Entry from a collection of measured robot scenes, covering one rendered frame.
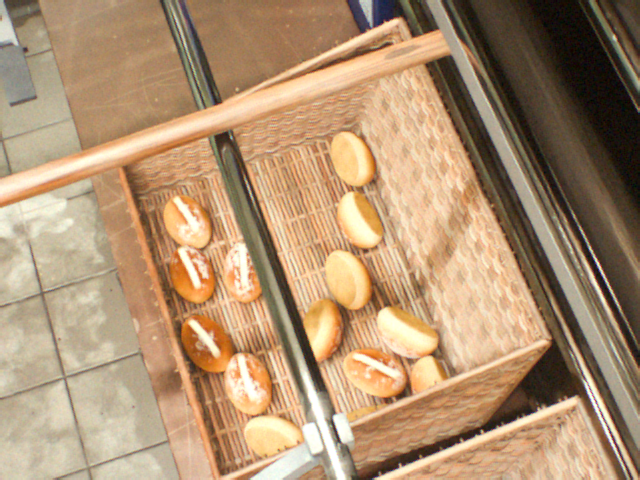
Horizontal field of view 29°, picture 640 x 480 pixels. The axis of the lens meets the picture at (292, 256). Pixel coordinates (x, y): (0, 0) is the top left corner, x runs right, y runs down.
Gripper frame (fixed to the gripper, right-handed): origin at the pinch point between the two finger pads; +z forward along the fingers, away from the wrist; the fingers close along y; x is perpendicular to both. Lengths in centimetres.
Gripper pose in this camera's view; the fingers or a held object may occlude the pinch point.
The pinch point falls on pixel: (3, 55)
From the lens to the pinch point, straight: 129.0
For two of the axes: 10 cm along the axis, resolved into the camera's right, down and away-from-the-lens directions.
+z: 3.2, 8.4, -4.3
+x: -9.5, 3.1, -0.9
